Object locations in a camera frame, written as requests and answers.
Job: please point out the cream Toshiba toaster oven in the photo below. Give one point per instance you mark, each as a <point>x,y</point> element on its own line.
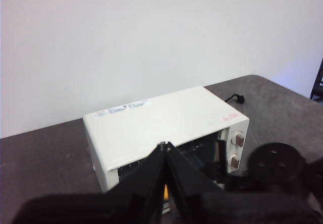
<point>156,123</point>

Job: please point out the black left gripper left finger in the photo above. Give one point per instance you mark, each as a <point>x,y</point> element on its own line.
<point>101,209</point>

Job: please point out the black metal frame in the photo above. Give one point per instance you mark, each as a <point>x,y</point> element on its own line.
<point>318,80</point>

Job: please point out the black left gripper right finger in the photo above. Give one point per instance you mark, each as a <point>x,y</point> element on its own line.
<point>239,209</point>

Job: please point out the cream oven knob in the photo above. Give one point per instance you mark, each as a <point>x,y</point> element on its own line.
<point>238,139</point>
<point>234,162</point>

